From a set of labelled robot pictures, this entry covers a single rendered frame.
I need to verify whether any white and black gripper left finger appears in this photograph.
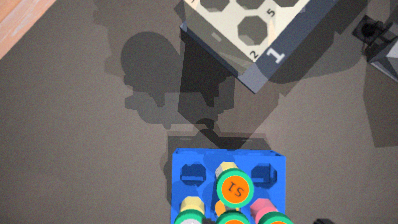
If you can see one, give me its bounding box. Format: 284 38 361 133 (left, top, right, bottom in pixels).
201 218 216 224

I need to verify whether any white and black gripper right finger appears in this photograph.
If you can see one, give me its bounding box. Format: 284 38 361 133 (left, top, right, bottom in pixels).
313 218 335 224

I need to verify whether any blue tube rack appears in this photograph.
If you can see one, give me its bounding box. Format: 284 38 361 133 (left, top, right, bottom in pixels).
171 148 286 224

